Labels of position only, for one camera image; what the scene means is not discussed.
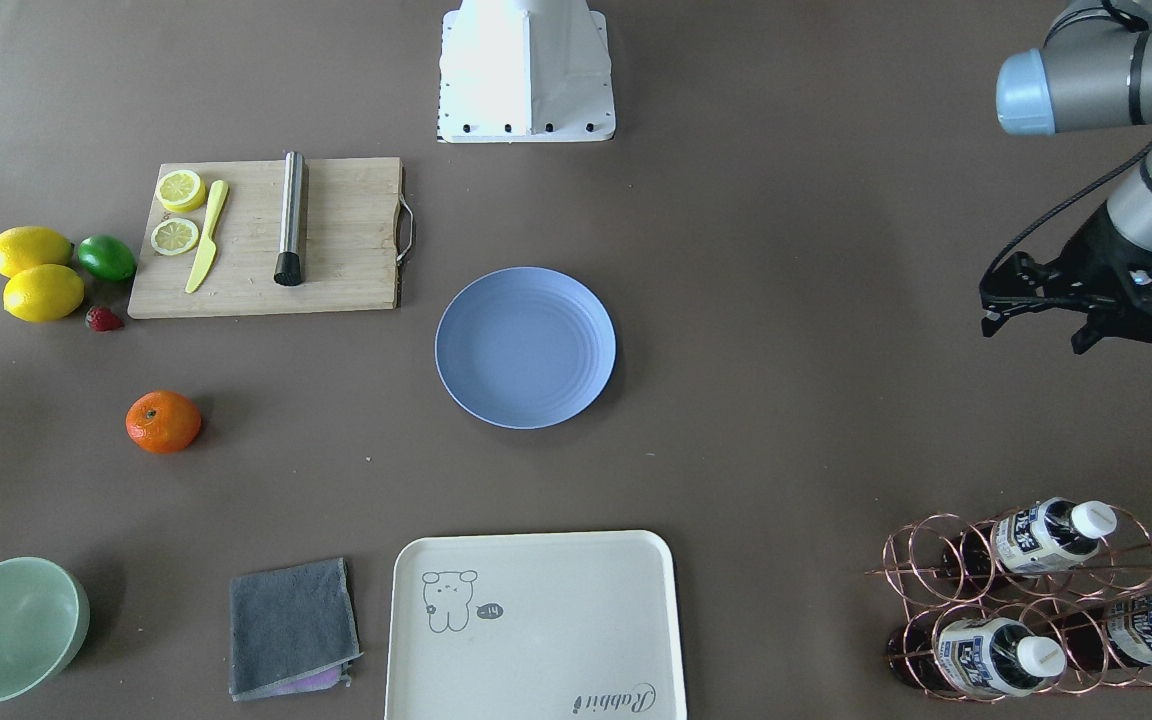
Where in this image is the tea bottle top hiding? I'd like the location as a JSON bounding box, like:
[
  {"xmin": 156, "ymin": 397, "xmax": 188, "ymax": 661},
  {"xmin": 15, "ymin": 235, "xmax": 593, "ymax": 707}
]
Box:
[{"xmin": 941, "ymin": 497, "xmax": 1119, "ymax": 588}]

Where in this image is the lemon half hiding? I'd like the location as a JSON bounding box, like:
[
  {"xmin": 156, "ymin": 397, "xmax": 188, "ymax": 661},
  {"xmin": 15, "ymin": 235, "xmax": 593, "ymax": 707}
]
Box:
[
  {"xmin": 147, "ymin": 217, "xmax": 200, "ymax": 258},
  {"xmin": 156, "ymin": 169, "xmax": 209, "ymax": 213}
]

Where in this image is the steel muddler black tip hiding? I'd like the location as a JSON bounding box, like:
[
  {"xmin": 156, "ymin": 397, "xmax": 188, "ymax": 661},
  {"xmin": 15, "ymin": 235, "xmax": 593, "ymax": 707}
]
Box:
[{"xmin": 273, "ymin": 151, "xmax": 305, "ymax": 287}]

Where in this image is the copper wire bottle rack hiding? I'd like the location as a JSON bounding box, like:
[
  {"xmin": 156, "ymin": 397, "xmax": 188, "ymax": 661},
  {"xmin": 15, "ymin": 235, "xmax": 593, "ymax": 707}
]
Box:
[{"xmin": 879, "ymin": 497, "xmax": 1152, "ymax": 703}]

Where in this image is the tea bottle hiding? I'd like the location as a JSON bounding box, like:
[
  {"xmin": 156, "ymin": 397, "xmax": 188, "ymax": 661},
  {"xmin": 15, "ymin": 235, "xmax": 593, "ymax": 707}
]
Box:
[
  {"xmin": 941, "ymin": 497, "xmax": 1119, "ymax": 588},
  {"xmin": 884, "ymin": 617, "xmax": 1068, "ymax": 702},
  {"xmin": 1061, "ymin": 593, "xmax": 1152, "ymax": 670}
]

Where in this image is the lemon half lower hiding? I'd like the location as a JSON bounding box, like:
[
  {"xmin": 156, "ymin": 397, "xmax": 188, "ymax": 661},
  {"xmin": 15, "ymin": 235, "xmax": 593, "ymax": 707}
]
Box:
[{"xmin": 147, "ymin": 217, "xmax": 200, "ymax": 258}]

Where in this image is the yellow lemon lower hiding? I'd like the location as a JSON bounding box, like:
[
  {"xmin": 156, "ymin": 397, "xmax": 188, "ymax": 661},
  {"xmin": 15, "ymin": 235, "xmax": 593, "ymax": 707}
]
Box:
[{"xmin": 3, "ymin": 264, "xmax": 84, "ymax": 323}]

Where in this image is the green bowl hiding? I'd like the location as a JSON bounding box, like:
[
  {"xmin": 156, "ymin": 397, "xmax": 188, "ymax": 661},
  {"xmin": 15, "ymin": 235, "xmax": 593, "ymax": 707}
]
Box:
[{"xmin": 0, "ymin": 558, "xmax": 90, "ymax": 702}]

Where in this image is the red strawberry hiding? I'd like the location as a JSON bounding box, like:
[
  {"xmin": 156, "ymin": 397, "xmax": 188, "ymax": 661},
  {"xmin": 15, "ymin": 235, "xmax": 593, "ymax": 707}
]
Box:
[{"xmin": 84, "ymin": 306, "xmax": 126, "ymax": 333}]

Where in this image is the grey folded cloth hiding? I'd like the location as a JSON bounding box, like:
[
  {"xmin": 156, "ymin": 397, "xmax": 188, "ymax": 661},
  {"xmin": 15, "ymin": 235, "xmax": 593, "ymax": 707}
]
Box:
[{"xmin": 228, "ymin": 558, "xmax": 362, "ymax": 702}]

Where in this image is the cream rabbit tray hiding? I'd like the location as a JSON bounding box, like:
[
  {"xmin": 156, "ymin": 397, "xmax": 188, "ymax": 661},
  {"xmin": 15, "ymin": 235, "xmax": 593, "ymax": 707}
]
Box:
[{"xmin": 384, "ymin": 530, "xmax": 689, "ymax": 719}]

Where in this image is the yellow lemon upper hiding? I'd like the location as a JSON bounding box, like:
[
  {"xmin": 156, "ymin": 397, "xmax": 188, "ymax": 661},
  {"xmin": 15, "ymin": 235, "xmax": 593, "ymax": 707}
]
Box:
[{"xmin": 0, "ymin": 225, "xmax": 74, "ymax": 278}]

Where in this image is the blue plate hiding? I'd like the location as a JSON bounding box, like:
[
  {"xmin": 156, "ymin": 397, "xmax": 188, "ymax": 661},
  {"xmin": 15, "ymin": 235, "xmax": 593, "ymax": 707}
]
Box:
[{"xmin": 434, "ymin": 266, "xmax": 617, "ymax": 430}]

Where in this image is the orange fruit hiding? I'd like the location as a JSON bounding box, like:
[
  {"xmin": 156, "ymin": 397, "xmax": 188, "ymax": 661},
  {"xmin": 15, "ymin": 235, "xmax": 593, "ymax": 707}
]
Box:
[{"xmin": 124, "ymin": 389, "xmax": 204, "ymax": 454}]

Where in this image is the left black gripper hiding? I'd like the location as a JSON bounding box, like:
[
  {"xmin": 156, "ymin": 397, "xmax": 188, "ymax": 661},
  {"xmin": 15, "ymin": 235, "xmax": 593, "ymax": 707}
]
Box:
[{"xmin": 980, "ymin": 209, "xmax": 1152, "ymax": 354}]

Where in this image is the lemon half upper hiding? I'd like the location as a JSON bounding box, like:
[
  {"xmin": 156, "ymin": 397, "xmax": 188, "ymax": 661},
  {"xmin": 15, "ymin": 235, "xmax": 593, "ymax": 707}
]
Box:
[{"xmin": 156, "ymin": 169, "xmax": 209, "ymax": 213}]

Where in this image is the yellow lemon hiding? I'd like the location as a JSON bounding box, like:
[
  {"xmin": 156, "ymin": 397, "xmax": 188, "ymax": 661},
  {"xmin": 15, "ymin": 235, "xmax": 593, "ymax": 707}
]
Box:
[
  {"xmin": 3, "ymin": 264, "xmax": 84, "ymax": 323},
  {"xmin": 0, "ymin": 225, "xmax": 74, "ymax": 278}
]

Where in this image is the wooden cutting board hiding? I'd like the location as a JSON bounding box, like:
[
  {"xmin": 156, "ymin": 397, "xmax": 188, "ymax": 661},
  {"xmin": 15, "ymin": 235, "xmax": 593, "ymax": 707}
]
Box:
[{"xmin": 128, "ymin": 158, "xmax": 404, "ymax": 320}]

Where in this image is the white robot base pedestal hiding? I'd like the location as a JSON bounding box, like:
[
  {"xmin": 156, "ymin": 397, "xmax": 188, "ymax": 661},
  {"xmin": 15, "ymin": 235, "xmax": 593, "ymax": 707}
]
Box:
[{"xmin": 435, "ymin": 1, "xmax": 617, "ymax": 143}]

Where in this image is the yellow plastic knife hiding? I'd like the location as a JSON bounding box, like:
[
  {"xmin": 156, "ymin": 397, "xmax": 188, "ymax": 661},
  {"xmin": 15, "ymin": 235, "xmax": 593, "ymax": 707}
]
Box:
[{"xmin": 184, "ymin": 179, "xmax": 230, "ymax": 293}]

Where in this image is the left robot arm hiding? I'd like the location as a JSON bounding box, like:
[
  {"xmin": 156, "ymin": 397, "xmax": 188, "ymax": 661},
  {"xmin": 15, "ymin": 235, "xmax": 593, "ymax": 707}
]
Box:
[{"xmin": 979, "ymin": 1, "xmax": 1152, "ymax": 354}]

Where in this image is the green lime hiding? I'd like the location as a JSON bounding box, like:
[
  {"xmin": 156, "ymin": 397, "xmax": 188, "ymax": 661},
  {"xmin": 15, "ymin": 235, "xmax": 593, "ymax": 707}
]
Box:
[{"xmin": 76, "ymin": 234, "xmax": 137, "ymax": 282}]

